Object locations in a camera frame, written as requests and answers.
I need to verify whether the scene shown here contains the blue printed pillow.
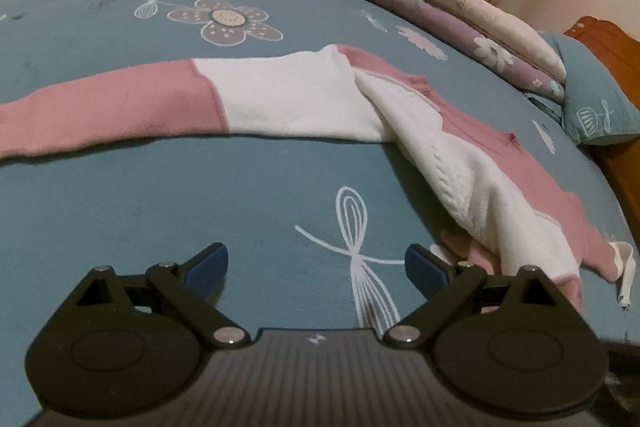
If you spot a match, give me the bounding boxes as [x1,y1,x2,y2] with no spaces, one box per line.
[539,32,640,148]

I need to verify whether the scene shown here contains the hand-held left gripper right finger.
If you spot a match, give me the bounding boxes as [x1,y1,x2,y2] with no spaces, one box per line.
[382,243,557,350]

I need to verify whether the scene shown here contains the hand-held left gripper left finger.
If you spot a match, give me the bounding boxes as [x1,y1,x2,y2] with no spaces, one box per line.
[75,243,251,350]

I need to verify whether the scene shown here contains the pink and white sweater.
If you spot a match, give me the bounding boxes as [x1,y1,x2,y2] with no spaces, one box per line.
[0,44,637,310]

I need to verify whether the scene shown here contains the wooden headboard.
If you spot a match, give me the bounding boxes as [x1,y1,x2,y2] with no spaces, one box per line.
[562,16,640,210]

